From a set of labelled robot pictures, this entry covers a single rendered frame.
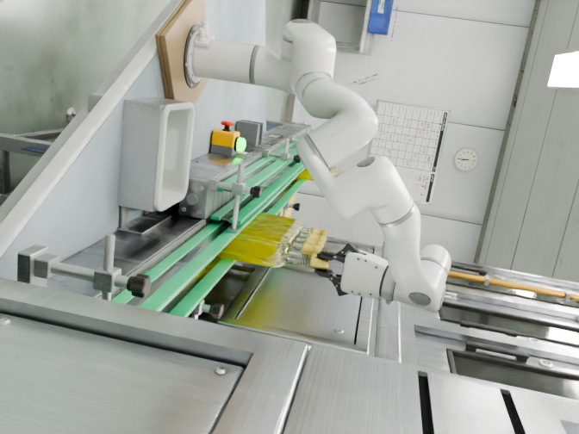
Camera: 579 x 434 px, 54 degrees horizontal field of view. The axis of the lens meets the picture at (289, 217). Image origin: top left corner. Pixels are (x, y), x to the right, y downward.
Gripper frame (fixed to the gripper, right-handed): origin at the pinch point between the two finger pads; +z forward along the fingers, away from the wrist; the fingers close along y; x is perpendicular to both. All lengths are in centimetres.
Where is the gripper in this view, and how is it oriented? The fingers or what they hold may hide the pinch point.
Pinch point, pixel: (325, 263)
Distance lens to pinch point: 137.8
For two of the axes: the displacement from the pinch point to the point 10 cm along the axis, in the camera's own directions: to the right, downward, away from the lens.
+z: -9.0, -2.3, 3.7
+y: 1.4, -9.6, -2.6
